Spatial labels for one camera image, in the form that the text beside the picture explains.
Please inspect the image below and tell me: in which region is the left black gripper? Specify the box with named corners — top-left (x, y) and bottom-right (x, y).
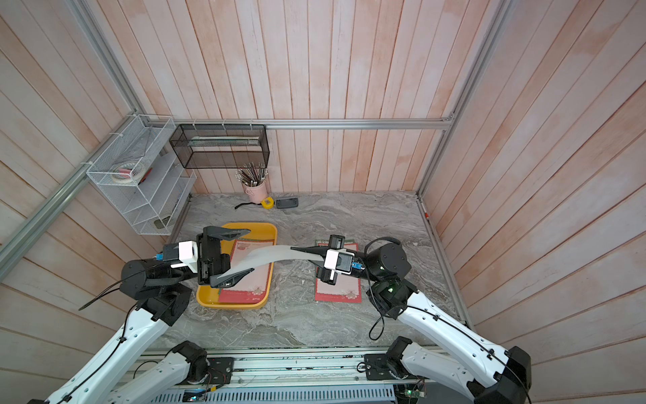
top-left (167, 226), bottom-right (255, 289)

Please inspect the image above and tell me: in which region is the blue bordered stationery paper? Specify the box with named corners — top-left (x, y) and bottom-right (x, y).
top-left (229, 245), bottom-right (309, 272)

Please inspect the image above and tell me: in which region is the yellow plastic storage tray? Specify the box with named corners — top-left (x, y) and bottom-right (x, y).
top-left (196, 222), bottom-right (279, 311)

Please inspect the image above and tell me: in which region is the red bordered stationery paper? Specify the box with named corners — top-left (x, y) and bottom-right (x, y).
top-left (315, 274), bottom-right (362, 304)
top-left (219, 240), bottom-right (274, 305)

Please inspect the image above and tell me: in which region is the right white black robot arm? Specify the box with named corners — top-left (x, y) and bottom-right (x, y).
top-left (299, 235), bottom-right (532, 403)

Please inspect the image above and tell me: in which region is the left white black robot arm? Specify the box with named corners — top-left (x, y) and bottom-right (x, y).
top-left (46, 227), bottom-right (249, 403)

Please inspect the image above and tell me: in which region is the yellow tape measure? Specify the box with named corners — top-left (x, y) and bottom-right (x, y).
top-left (261, 196), bottom-right (275, 210)

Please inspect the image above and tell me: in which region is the pink pencil cup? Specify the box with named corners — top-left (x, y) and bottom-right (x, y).
top-left (243, 182), bottom-right (269, 204)

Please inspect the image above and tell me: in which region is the pencils bundle in cup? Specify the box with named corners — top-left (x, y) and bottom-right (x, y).
top-left (237, 163), bottom-right (267, 188)

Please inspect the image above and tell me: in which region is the tape roll on shelf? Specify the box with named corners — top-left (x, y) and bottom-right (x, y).
top-left (109, 161), bottom-right (151, 185)

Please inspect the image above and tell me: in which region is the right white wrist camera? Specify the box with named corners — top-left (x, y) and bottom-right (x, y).
top-left (323, 248), bottom-right (363, 274)

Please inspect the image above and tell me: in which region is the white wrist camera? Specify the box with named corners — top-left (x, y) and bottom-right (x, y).
top-left (323, 248), bottom-right (363, 274)
top-left (155, 241), bottom-right (199, 274)

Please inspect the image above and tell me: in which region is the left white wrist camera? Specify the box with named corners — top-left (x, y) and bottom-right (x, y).
top-left (155, 241), bottom-right (199, 274)

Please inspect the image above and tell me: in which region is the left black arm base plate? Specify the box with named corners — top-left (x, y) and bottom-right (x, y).
top-left (177, 357), bottom-right (235, 387)

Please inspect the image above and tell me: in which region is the black mesh wall basket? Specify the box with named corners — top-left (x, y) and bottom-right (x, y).
top-left (169, 123), bottom-right (270, 169)

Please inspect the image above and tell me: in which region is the white wire shelf rack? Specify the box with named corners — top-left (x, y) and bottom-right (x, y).
top-left (87, 114), bottom-right (196, 236)

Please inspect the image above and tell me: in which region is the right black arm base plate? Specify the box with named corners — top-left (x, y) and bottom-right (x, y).
top-left (363, 353), bottom-right (426, 383)

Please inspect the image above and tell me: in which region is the aluminium front rail frame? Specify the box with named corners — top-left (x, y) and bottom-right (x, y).
top-left (87, 346), bottom-right (506, 404)

